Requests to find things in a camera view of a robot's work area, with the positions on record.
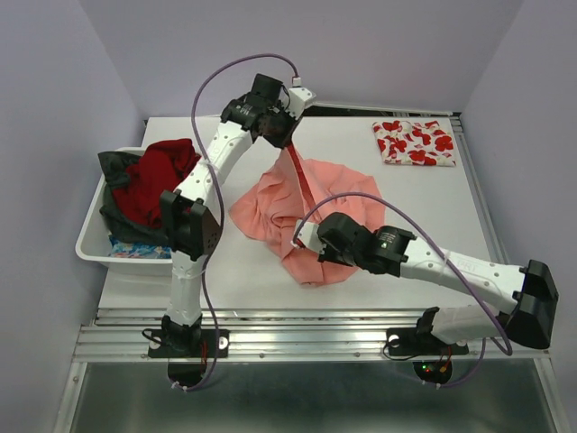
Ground dark green garment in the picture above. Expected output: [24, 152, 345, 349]
[98, 151, 168, 247]

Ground dark red skirt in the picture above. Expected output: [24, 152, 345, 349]
[112, 138, 201, 229]

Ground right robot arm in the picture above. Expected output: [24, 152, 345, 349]
[299, 212, 559, 356]

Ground aluminium frame rail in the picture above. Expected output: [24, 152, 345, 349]
[74, 308, 554, 364]

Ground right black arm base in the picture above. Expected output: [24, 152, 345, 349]
[383, 327, 470, 357]

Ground pink skirt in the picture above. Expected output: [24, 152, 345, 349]
[229, 143, 383, 288]

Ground light blue garment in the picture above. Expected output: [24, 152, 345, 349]
[109, 237, 171, 260]

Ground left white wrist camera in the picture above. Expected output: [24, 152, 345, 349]
[286, 87, 316, 120]

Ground white plastic bin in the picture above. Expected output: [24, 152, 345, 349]
[76, 147, 171, 276]

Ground red poppy print skirt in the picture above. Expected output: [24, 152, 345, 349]
[371, 118, 456, 167]

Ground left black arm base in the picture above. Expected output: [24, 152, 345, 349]
[142, 328, 231, 359]

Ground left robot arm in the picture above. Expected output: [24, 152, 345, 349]
[157, 74, 316, 355]

